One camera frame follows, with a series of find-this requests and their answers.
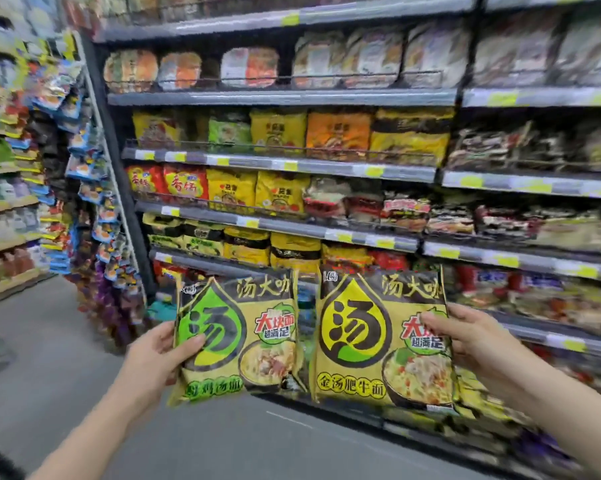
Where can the dark grey shelving unit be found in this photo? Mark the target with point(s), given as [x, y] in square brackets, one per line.
[540, 97]
[290, 97]

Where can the row of mixed noodle packs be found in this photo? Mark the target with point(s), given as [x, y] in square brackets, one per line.
[525, 225]

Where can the red noodle packet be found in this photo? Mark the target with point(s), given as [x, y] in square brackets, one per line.
[391, 259]

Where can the person's right thumb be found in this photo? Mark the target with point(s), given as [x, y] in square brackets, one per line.
[438, 324]

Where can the green noodle multipack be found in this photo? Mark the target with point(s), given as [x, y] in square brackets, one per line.
[229, 133]

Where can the person's right hand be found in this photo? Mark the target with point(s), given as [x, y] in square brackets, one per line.
[473, 342]

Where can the pile of yellow purple packets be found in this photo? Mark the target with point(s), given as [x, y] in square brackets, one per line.
[510, 424]

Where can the person's left thumb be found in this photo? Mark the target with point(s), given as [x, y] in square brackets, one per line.
[188, 347]

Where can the orange green noodle bowl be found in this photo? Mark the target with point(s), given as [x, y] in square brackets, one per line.
[130, 69]

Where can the rack of hanging snack packets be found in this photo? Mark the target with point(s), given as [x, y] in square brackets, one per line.
[88, 204]

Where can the yellow red noodle multipack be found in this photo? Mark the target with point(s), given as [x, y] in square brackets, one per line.
[348, 255]

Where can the row of red white packs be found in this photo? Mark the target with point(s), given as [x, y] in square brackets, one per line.
[535, 297]

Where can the row of pale noodle multipacks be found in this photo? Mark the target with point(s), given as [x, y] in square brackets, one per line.
[545, 49]

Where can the wooden shelves with goods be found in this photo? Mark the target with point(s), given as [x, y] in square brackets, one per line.
[5, 154]

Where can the row of dark noodle packs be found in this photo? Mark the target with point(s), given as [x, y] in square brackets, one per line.
[530, 147]

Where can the dark red noodle pack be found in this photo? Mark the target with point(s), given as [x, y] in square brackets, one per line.
[365, 208]

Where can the pink label noodle pack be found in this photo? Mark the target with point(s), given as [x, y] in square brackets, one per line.
[406, 212]

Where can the green label noodle packet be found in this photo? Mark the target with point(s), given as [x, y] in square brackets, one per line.
[240, 339]

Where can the white noodle multipack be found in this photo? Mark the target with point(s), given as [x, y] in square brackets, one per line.
[435, 54]
[318, 59]
[374, 57]

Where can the yellow label noodle packet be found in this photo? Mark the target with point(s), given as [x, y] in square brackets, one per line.
[375, 344]

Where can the teal packet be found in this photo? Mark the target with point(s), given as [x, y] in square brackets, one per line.
[161, 310]

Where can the orange noodle multipack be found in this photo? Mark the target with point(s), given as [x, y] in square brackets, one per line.
[338, 134]

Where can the person's left hand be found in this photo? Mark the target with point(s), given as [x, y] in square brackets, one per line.
[148, 362]

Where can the person's right forearm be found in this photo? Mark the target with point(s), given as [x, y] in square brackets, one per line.
[563, 419]

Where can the white red noodle pack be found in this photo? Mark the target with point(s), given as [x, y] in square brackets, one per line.
[326, 197]

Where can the person's left forearm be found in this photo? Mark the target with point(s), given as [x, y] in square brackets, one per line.
[88, 437]

